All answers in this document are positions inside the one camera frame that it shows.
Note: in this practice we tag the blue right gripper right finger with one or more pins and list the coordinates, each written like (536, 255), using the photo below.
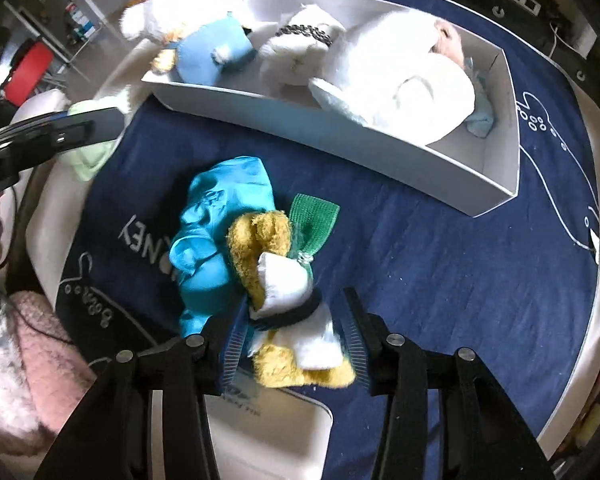
(360, 337)

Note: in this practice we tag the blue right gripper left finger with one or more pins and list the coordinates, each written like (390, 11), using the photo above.
(237, 329)

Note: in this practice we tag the yellow green white plush doll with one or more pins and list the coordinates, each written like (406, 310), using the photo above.
(294, 342)

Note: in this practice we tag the white duck plush blue outfit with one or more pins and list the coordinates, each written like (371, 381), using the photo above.
(200, 40)

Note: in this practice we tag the light blue cloth item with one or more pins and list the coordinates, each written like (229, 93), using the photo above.
(481, 121)

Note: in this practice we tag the large white plush toy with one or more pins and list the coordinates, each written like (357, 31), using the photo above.
(400, 75)

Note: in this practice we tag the white plush with bead necklace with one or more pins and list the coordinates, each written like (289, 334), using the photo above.
(293, 55)

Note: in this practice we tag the brown white round plush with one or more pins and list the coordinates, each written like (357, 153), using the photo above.
(449, 42)

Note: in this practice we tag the pink fluffy left sleeve forearm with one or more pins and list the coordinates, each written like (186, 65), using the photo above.
(42, 380)

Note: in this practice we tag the teal cloth item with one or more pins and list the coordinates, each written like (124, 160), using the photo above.
(199, 254)

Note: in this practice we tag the pale green cloth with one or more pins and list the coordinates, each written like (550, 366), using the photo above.
(87, 161)

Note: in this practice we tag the beige plastic bin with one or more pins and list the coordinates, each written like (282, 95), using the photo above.
(261, 433)

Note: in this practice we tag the navy blue blanket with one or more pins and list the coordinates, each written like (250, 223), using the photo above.
(516, 284)

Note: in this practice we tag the white cardboard box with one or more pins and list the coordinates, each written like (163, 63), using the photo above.
(469, 174)

